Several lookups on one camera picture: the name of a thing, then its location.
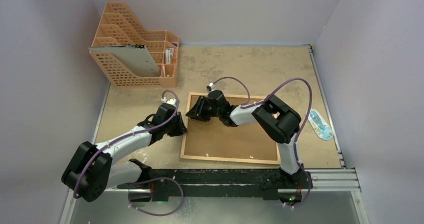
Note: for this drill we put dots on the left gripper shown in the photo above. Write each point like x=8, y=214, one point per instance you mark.
x=181, y=129

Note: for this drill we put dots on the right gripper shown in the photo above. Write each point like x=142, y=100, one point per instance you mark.
x=203, y=106

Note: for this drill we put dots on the wooden picture frame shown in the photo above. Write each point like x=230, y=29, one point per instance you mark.
x=228, y=159

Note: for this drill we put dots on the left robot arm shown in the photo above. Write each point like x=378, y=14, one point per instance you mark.
x=93, y=167

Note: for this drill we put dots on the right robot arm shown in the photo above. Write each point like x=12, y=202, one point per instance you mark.
x=279, y=121

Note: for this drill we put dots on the grey folder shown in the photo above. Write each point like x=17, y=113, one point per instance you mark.
x=135, y=58

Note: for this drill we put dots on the orange file organizer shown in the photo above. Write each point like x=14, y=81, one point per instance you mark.
x=119, y=26

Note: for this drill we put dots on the blue white oval object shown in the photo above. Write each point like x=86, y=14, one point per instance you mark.
x=322, y=129

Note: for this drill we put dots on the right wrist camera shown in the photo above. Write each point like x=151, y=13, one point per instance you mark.
x=210, y=87

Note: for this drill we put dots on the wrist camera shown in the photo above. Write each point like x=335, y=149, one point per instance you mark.
x=172, y=101
x=210, y=87

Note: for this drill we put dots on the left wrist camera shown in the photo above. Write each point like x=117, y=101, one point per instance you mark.
x=172, y=101

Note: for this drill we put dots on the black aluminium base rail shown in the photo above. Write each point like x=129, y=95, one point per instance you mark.
x=268, y=184

